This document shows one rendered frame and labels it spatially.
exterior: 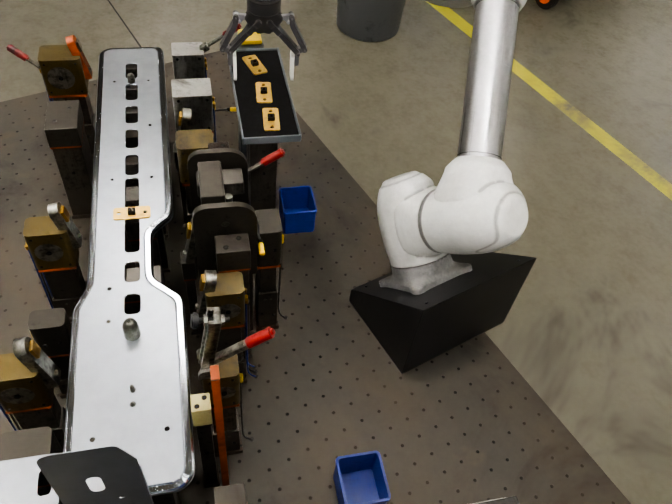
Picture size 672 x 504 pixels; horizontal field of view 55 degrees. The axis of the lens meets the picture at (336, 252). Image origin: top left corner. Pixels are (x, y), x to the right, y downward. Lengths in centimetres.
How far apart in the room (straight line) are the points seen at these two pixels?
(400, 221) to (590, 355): 145
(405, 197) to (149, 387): 72
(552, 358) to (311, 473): 144
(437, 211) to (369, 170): 177
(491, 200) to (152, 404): 79
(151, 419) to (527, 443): 89
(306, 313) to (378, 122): 193
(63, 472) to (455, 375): 106
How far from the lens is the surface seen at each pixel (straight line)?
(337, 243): 190
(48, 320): 144
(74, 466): 92
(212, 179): 137
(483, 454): 162
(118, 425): 127
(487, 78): 153
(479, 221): 139
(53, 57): 201
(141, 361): 133
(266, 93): 164
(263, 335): 117
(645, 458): 267
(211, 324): 110
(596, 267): 312
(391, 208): 155
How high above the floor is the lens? 212
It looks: 49 degrees down
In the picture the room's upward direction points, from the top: 8 degrees clockwise
